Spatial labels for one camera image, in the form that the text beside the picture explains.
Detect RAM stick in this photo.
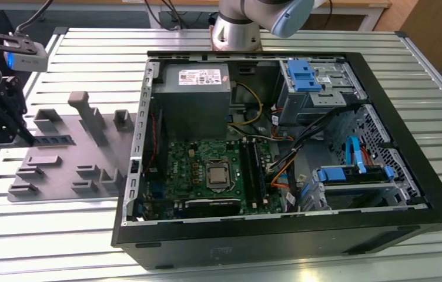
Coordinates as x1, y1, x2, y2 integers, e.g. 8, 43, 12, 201
252, 140, 269, 204
31, 134, 76, 147

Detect black empty RAM slot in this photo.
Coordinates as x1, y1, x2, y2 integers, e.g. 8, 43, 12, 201
242, 139, 256, 207

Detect grey parts rack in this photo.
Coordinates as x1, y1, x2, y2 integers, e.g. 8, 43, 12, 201
5, 91, 138, 203

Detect grey power supply unit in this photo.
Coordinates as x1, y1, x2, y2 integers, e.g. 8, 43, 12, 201
152, 63, 232, 142

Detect green motherboard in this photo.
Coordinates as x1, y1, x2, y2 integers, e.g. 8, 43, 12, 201
142, 139, 285, 220

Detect CPU socket with metal cover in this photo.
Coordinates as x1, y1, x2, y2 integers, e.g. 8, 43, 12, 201
202, 157, 236, 194

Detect silver CPU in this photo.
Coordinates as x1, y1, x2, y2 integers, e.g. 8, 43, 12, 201
206, 167, 231, 185

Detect black graphics card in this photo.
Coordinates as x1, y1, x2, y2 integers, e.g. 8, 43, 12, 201
174, 198, 242, 219

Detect blue drive latch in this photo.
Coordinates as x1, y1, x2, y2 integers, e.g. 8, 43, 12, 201
287, 60, 322, 92

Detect grey optical drive cage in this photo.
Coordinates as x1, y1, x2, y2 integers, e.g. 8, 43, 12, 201
277, 59, 367, 126

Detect black PC case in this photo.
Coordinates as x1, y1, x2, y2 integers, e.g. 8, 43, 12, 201
111, 50, 442, 270

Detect hard disk in blue carrier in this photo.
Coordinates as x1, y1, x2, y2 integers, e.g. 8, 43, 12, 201
317, 166, 394, 185

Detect grey disk bay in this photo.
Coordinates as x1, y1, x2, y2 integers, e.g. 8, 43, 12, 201
310, 164, 421, 212

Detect white-framed wooden desk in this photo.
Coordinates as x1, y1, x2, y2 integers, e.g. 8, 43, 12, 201
142, 0, 393, 32

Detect wooden cabinet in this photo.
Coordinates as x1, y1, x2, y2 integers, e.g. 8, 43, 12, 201
375, 0, 442, 71

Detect white wrist camera black mount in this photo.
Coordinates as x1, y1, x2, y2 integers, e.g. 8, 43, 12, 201
0, 29, 49, 72

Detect black camera cable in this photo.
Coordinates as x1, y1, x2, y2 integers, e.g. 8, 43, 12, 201
13, 0, 53, 36

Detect yellow wire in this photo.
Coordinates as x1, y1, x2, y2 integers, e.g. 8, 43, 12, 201
227, 83, 265, 127

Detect orange flat cable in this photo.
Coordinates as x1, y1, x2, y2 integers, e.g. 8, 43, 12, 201
270, 169, 299, 189

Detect black cable bundle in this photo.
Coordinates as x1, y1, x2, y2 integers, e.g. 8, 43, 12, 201
271, 104, 363, 177

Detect blue flat data cable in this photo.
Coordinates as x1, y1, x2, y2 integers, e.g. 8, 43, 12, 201
345, 136, 367, 173

